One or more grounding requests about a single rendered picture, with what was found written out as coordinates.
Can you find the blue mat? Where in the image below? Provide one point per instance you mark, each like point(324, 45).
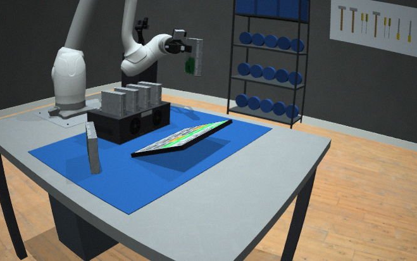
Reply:
point(129, 184)

